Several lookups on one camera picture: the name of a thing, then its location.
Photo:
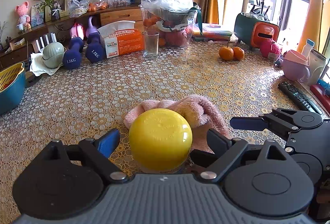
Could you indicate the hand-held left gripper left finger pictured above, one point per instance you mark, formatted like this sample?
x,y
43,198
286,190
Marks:
x,y
109,142

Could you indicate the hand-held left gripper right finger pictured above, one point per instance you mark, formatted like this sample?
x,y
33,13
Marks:
x,y
217,141

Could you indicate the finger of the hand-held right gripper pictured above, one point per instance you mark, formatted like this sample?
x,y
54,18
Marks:
x,y
245,123

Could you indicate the pink fluffy towel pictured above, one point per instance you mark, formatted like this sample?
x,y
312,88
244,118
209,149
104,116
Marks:
x,y
206,115

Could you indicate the yellow capped white bottle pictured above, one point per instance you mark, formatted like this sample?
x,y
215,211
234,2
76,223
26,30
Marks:
x,y
159,139

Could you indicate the black remote control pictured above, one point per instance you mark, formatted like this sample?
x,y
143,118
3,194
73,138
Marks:
x,y
299,96

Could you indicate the red case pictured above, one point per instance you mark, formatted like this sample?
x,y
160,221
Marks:
x,y
321,94

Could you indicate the small grey blue toy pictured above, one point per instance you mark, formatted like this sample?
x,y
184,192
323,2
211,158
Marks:
x,y
279,62

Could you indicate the pink purple plastic cup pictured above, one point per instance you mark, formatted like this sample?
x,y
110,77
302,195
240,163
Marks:
x,y
295,66

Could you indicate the pink plush toy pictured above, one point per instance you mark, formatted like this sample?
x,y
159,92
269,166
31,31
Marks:
x,y
269,48

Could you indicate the blue dumbbell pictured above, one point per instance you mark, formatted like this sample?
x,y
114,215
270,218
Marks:
x,y
72,56
95,51

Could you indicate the white bottle with blue cap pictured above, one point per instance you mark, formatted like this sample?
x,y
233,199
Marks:
x,y
307,48

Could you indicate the green orange storage box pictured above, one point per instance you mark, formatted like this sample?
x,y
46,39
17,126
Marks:
x,y
247,29

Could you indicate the stack of colourful folders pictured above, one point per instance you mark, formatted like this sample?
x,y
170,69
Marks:
x,y
214,32

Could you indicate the orange white tissue pack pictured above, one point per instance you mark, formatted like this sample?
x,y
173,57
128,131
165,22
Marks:
x,y
123,42

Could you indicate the pale green ceramic bowl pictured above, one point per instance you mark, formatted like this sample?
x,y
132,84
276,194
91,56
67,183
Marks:
x,y
53,55

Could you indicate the white cloth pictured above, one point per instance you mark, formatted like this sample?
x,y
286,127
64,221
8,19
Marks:
x,y
37,66

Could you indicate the clear drinking glass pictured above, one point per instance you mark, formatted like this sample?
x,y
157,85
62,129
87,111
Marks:
x,y
150,45

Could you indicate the blue plastic basin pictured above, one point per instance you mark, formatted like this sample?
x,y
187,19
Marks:
x,y
11,100

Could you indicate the small tangerine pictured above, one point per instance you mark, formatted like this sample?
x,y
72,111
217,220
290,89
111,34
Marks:
x,y
162,42

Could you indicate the fruit gift basket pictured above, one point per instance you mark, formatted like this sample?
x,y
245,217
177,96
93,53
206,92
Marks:
x,y
175,33

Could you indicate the black pens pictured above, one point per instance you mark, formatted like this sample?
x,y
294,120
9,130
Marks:
x,y
261,7

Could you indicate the yellow plastic colander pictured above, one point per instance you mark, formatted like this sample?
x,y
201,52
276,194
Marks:
x,y
10,77

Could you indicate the white slatted rack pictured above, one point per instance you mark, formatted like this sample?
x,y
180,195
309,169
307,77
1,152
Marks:
x,y
45,41

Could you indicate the wooden television cabinet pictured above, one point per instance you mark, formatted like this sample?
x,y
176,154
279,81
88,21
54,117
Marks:
x,y
118,15

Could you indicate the small white box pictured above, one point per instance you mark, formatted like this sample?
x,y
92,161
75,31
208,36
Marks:
x,y
17,43

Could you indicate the pile of tangerines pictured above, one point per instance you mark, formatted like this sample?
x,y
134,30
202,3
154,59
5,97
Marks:
x,y
96,7

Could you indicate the small plant in black vase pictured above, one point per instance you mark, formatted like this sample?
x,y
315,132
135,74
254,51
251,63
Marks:
x,y
55,15

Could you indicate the plastic bag of snacks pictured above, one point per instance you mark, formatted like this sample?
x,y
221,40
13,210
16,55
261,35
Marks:
x,y
77,7

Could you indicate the small white ceramic pot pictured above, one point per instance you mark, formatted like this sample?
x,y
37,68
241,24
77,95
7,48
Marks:
x,y
21,28

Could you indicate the large crumpled clear plastic bag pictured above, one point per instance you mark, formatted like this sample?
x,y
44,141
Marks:
x,y
165,1

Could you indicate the illustrated picture card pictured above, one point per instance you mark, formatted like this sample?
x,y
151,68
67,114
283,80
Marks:
x,y
38,15

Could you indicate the dried twig vase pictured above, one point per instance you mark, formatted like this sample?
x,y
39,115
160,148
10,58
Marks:
x,y
2,38

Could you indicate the pink bear figurine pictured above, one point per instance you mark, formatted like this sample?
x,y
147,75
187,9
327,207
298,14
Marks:
x,y
22,11

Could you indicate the green photo frame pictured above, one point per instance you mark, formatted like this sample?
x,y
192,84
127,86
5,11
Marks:
x,y
63,3

